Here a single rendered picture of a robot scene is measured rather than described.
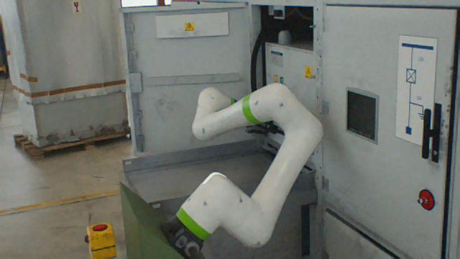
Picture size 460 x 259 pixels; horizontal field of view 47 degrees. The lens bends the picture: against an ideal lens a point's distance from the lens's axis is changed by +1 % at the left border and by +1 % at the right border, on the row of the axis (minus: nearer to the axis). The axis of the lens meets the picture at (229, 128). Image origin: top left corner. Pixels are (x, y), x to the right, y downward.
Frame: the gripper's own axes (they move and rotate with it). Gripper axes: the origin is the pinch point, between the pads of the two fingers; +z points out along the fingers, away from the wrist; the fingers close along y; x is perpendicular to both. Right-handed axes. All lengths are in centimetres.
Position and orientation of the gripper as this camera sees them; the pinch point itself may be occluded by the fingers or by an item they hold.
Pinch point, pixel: (277, 130)
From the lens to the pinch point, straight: 235.5
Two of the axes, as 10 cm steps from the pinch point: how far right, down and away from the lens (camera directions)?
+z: 8.3, 3.6, 4.3
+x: 3.6, 2.2, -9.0
